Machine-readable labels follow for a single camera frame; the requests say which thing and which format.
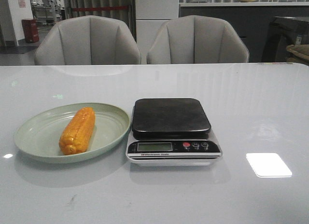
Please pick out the orange corn cob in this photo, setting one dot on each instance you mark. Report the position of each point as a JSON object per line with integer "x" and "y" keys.
{"x": 76, "y": 136}

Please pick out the black silver kitchen scale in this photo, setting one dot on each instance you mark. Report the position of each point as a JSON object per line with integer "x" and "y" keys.
{"x": 171, "y": 132}

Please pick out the grey armchair right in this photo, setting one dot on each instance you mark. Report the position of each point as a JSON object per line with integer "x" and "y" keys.
{"x": 197, "y": 39}

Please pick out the grey armchair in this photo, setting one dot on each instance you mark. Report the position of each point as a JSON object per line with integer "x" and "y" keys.
{"x": 197, "y": 39}
{"x": 88, "y": 40}

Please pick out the light green plate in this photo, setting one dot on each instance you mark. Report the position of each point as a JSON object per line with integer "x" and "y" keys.
{"x": 38, "y": 137}

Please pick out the grey armchair left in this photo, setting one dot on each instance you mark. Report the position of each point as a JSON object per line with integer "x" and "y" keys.
{"x": 88, "y": 40}

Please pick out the white drawer cabinet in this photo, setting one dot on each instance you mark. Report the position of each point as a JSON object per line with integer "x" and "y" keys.
{"x": 150, "y": 15}

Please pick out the dark grey counter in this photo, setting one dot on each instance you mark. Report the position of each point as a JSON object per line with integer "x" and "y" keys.
{"x": 249, "y": 19}

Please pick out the red bin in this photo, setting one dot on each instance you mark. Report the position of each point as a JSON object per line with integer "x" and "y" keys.
{"x": 30, "y": 30}

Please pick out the black glossy appliance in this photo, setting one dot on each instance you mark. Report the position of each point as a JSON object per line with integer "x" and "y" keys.
{"x": 284, "y": 31}

